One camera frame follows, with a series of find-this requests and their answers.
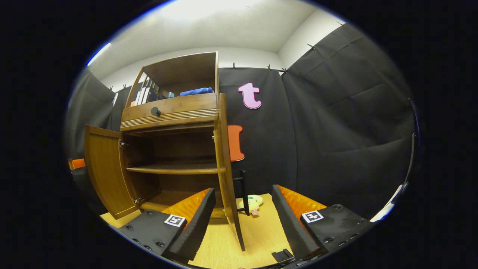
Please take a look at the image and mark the wooden shoe cabinet door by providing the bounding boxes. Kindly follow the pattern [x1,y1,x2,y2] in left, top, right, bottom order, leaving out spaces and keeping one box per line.
[84,124,139,220]
[214,93,246,252]

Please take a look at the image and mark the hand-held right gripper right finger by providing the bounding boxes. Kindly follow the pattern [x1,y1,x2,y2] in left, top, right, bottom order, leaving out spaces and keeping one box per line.
[271,184,376,261]

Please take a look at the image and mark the black backdrop cloth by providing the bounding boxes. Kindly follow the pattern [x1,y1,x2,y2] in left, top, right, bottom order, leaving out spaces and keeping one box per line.
[63,23,417,219]

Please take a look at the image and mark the yellow plush toy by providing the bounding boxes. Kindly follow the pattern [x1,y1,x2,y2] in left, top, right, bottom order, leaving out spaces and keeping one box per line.
[238,195,264,216]

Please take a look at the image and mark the wooden inner cabinet shelf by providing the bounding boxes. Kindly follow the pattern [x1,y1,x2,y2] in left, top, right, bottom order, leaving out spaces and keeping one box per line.
[126,163,221,175]

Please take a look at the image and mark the wooden double-door shoe cabinet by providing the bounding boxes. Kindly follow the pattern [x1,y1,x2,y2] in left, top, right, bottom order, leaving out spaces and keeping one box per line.
[120,52,226,219]

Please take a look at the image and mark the wooden cabinet drawer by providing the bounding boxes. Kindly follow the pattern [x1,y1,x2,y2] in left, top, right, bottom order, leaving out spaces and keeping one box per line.
[120,93,219,132]

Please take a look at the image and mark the black door handle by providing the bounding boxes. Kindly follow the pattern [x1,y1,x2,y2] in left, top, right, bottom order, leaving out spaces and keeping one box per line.
[233,170,250,216]

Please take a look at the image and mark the blue folded towel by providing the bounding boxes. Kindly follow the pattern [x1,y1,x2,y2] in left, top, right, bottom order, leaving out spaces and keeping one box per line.
[179,87,214,97]

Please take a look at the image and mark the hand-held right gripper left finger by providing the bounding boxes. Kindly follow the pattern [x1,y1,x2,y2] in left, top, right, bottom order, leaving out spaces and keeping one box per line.
[118,188,217,262]

